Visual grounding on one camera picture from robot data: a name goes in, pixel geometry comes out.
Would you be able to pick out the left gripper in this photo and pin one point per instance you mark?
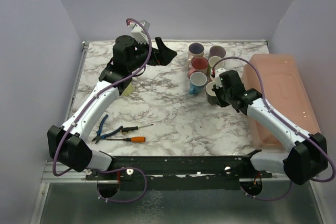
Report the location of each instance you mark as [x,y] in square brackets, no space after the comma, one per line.
[161,56]

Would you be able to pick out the black mug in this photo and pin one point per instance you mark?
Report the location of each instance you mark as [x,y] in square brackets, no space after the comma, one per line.
[210,94]

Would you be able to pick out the blue mug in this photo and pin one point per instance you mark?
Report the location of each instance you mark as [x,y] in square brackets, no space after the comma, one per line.
[198,81]

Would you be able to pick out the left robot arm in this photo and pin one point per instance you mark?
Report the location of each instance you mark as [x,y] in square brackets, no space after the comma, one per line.
[67,143]

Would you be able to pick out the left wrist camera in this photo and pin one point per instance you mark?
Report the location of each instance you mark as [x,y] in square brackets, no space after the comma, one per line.
[138,33]

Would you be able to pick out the black mounting base plate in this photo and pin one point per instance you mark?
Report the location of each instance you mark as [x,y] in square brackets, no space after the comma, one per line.
[133,173]

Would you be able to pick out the black handled screwdriver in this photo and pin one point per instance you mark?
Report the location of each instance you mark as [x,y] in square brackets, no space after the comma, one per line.
[126,130]

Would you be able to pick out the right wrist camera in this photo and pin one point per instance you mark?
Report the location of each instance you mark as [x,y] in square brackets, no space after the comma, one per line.
[217,79]

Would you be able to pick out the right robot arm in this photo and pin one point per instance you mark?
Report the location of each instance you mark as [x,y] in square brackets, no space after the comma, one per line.
[305,155]

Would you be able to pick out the light green mug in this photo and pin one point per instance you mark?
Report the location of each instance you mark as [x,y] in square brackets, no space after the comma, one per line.
[211,62]

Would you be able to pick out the purple mug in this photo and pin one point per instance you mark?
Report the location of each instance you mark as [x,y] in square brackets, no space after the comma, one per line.
[216,51]

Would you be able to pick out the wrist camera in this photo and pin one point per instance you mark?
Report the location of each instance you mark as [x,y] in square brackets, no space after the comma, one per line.
[217,79]
[138,33]

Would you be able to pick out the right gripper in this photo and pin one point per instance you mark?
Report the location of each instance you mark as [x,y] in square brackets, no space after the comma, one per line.
[222,103]

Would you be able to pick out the pink spectrum mug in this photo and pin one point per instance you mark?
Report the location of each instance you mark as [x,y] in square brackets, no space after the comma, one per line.
[198,64]

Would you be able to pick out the yellow-green faceted mug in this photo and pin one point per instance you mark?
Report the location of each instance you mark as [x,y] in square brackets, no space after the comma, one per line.
[128,90]

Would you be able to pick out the pink storage bin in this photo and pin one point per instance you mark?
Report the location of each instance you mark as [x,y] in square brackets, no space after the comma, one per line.
[284,90]

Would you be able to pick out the orange handled screwdriver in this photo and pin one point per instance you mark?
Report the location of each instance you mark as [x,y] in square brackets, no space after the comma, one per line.
[137,139]

